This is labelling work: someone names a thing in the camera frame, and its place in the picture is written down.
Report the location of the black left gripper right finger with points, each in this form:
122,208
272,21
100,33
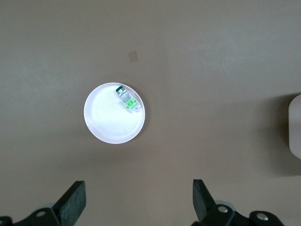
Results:
204,207

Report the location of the small clear tape patch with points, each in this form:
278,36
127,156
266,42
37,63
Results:
133,56

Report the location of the green push-button switch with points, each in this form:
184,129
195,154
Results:
128,101

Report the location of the pale pink plate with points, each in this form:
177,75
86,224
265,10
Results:
108,120

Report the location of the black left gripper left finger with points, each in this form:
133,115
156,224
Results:
68,204

